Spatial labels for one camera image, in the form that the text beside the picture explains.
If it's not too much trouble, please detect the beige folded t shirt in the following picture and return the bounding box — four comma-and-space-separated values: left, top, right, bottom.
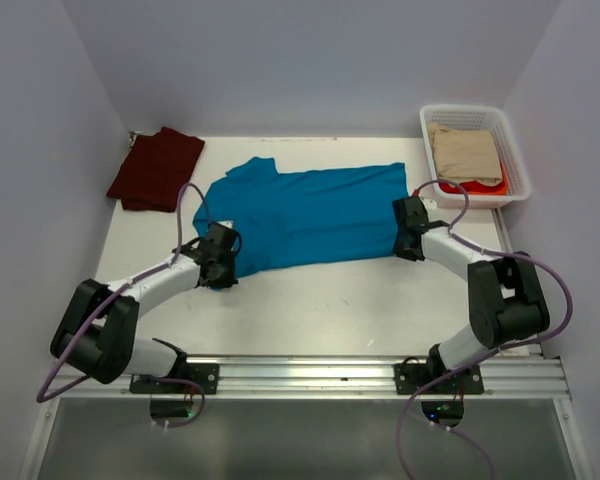
427, 123, 502, 186

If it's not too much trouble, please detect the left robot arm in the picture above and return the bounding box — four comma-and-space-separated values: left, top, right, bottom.
50, 223, 242, 393

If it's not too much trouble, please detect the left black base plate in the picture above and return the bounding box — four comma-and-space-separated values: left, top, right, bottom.
129, 362, 220, 395

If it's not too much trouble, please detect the blue t shirt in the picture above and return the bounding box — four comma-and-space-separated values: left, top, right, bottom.
192, 157, 408, 278

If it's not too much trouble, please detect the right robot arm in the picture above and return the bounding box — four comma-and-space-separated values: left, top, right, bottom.
392, 196, 550, 393

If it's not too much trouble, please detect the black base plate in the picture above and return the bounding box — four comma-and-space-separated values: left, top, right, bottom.
129, 362, 220, 395
393, 357, 485, 395

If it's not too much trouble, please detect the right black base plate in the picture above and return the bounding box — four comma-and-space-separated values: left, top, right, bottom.
393, 357, 485, 395

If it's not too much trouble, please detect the folded maroon t shirt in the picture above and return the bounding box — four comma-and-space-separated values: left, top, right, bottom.
106, 127, 205, 213

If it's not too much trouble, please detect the aluminium mounting rail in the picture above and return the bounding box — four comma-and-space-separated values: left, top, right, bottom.
44, 353, 574, 401

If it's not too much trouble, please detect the metal corner bracket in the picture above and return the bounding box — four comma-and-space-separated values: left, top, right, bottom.
128, 131, 140, 147

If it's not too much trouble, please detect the white plastic basket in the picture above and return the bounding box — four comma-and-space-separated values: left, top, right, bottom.
419, 104, 531, 209

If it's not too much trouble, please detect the red orange t shirt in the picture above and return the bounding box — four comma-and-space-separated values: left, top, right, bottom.
439, 163, 508, 196

